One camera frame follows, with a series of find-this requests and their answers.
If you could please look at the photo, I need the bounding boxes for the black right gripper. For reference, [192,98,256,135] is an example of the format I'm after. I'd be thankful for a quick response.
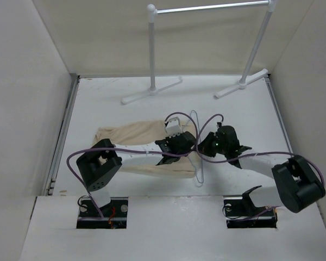
[193,132,228,158]

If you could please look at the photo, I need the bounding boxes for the beige trousers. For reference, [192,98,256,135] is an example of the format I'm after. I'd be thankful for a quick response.
[92,120,202,179]

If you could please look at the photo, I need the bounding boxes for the light blue wire hanger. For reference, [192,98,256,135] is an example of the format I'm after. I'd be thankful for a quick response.
[183,110,204,188]

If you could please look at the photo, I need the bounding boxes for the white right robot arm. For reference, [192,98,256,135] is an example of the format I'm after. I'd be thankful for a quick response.
[197,123,326,215]

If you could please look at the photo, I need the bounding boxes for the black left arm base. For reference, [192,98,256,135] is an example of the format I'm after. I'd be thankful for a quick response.
[76,196,129,229]

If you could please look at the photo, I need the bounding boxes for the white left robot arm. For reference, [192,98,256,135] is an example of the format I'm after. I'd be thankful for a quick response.
[76,132,196,218]

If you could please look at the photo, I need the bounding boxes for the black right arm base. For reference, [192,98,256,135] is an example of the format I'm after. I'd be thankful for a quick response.
[222,196,278,229]

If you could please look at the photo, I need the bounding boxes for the white clothes rack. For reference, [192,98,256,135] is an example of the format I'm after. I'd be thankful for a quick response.
[121,1,277,105]

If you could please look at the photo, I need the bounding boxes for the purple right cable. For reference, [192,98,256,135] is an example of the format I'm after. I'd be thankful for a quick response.
[195,113,325,221]

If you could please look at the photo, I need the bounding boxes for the purple cable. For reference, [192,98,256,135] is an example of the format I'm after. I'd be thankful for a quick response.
[195,113,325,221]
[66,111,200,220]

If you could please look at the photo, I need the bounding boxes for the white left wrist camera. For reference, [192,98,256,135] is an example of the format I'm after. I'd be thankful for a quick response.
[165,117,183,137]

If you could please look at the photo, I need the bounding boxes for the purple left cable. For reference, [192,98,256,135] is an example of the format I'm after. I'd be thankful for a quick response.
[66,111,200,220]

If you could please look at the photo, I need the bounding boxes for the aluminium table edge rail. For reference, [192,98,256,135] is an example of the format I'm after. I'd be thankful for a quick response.
[41,73,80,196]

